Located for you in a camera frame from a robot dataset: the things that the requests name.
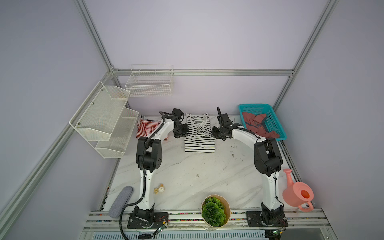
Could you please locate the black white striped tank top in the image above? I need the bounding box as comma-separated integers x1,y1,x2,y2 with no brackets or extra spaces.
184,113,216,153

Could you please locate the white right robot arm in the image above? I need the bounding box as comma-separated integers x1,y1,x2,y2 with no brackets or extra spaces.
211,108,284,227

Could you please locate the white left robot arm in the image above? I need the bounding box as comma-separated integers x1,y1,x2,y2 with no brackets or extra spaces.
119,108,189,240

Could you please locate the dark red tank top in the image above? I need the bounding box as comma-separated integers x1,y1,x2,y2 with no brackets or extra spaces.
242,112,280,139

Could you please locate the red white striped tank top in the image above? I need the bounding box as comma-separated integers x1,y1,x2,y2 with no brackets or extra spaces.
136,115,162,139

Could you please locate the teal plastic basket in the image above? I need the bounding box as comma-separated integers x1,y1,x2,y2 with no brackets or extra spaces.
239,104,287,141

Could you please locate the small yellow white toy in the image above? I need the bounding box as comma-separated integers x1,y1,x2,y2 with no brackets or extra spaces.
154,184,165,195

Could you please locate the white mesh lower shelf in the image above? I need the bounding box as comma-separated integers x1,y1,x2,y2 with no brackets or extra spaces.
96,108,139,159

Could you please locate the green plant in pot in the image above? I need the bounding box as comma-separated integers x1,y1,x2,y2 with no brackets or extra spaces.
201,195,231,228

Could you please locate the grey oval pad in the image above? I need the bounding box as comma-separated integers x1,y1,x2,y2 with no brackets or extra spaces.
108,186,134,219

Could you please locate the pink watering can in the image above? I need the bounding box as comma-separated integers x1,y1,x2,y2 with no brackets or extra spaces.
283,169,314,213

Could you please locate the white wire wall basket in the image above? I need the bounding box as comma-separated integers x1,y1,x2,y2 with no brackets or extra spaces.
126,65,174,97

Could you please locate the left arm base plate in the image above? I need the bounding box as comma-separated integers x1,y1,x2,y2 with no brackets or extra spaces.
127,209,169,229

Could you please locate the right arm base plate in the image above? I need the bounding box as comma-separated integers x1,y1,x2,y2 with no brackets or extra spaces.
246,210,288,228

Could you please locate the aluminium front rail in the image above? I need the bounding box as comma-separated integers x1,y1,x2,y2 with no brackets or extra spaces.
83,209,331,232

